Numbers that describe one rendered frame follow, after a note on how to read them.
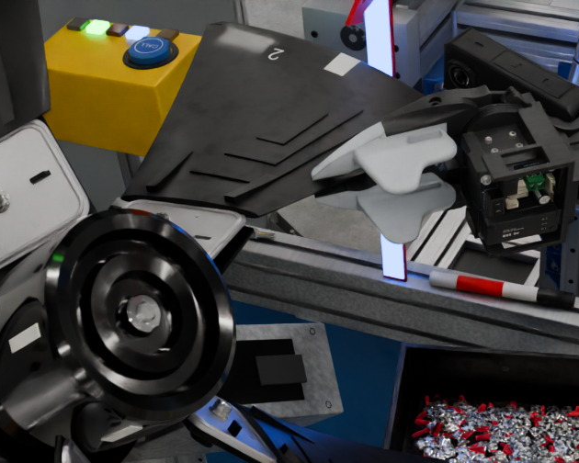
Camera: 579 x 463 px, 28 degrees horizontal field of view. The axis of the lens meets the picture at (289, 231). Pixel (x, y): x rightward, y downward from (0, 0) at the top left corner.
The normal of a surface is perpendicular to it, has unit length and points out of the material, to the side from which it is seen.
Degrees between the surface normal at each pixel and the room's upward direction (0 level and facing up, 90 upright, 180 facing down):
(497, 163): 6
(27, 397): 82
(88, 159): 90
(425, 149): 6
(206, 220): 8
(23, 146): 54
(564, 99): 9
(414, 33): 90
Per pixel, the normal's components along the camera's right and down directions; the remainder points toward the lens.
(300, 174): 0.05, -0.83
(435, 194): -0.07, -0.66
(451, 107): 0.06, 0.71
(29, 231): -0.07, 0.04
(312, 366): 0.62, -0.35
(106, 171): 0.90, 0.19
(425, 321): -0.43, 0.60
